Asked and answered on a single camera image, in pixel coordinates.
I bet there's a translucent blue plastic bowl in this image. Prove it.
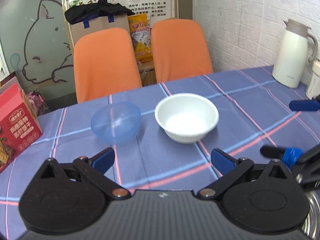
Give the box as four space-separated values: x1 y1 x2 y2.
91 101 141 145

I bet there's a white plastic bowl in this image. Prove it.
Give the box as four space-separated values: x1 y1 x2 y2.
155 93 219 144

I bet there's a white container beside thermos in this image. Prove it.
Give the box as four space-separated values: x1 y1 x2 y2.
306 59 320 100

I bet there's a white thermos jug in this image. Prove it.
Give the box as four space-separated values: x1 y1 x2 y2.
272 19 318 88

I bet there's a blue plaid tablecloth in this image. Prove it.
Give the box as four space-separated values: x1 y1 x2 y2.
1 67 319 239

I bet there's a stainless steel bowl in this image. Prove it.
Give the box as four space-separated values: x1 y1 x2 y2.
302 191 320 239

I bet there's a red cracker box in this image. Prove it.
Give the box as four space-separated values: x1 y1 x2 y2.
1 83 42 171

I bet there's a pink floral bag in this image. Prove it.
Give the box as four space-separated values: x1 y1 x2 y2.
27 90 50 116

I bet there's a right orange chair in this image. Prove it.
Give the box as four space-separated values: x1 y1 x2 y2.
151 18 213 83

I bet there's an orange chair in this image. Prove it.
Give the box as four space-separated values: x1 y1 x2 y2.
73 28 142 103
151 18 213 83

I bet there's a left orange chair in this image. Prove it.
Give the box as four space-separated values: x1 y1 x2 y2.
73 28 142 103

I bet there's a yellow snack bag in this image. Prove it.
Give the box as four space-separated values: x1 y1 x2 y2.
128 14 152 63

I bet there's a black cloth on box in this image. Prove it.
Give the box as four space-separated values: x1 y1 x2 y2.
65 0 135 25

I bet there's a cardboard box with blue straps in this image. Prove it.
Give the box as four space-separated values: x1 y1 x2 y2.
69 14 130 53

